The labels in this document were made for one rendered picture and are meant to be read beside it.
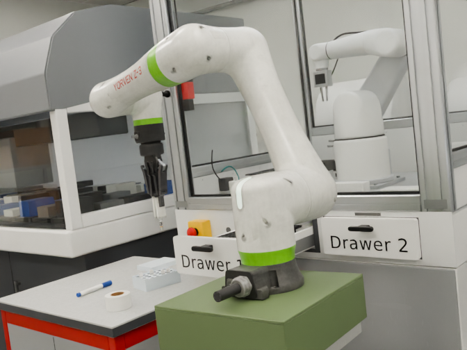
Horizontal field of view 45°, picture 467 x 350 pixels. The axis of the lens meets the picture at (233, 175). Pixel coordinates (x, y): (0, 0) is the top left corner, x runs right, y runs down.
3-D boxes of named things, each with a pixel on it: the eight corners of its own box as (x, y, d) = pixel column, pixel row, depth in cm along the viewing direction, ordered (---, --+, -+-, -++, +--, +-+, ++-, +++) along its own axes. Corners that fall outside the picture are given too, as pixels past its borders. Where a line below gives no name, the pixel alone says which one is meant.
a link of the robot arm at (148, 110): (167, 76, 176) (147, 81, 184) (133, 77, 167) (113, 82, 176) (172, 121, 177) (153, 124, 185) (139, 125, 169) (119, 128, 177)
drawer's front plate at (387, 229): (419, 260, 149) (415, 219, 148) (324, 254, 168) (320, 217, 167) (421, 258, 150) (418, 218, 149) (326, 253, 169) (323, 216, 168)
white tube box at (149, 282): (146, 292, 171) (144, 280, 171) (133, 287, 178) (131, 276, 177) (181, 281, 178) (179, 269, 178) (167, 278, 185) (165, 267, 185)
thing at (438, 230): (456, 267, 145) (452, 212, 143) (179, 248, 211) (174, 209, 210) (544, 202, 216) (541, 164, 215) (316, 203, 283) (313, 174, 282)
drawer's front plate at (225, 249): (254, 282, 147) (249, 240, 146) (176, 273, 166) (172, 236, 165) (258, 280, 148) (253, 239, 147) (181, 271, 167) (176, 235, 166)
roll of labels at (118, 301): (117, 303, 163) (116, 289, 163) (137, 304, 159) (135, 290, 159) (101, 311, 157) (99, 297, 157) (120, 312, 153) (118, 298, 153)
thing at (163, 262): (151, 272, 195) (151, 267, 195) (137, 269, 202) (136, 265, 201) (180, 262, 204) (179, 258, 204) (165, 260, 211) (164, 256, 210)
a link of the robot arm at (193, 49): (235, 65, 136) (224, 17, 136) (194, 66, 127) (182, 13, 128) (191, 88, 149) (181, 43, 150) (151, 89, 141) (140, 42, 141)
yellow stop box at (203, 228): (203, 242, 196) (200, 222, 195) (187, 242, 201) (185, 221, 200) (212, 239, 200) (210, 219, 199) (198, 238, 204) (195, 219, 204)
